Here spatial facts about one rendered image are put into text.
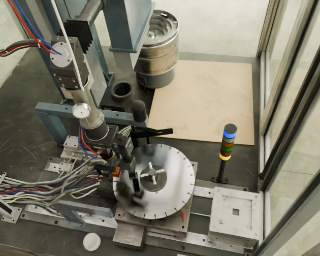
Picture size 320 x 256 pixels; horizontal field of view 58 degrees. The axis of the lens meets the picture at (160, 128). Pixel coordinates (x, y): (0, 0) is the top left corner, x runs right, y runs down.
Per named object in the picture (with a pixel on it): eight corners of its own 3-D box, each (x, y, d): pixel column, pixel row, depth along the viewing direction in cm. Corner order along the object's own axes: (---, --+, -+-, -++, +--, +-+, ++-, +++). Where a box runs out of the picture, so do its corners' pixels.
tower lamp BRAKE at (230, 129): (236, 129, 107) (237, 124, 104) (235, 139, 104) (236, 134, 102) (223, 127, 107) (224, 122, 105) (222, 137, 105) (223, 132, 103)
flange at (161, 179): (172, 180, 116) (172, 177, 114) (150, 196, 113) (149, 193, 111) (156, 161, 122) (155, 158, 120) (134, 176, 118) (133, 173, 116)
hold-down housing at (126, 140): (139, 163, 108) (131, 131, 92) (133, 174, 105) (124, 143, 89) (125, 159, 109) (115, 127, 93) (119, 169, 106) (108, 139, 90)
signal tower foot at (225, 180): (229, 177, 137) (230, 175, 135) (228, 184, 135) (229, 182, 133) (211, 174, 138) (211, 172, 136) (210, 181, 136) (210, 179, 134)
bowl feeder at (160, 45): (184, 61, 186) (183, 10, 157) (175, 97, 169) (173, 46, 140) (137, 57, 191) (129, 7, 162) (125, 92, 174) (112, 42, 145)
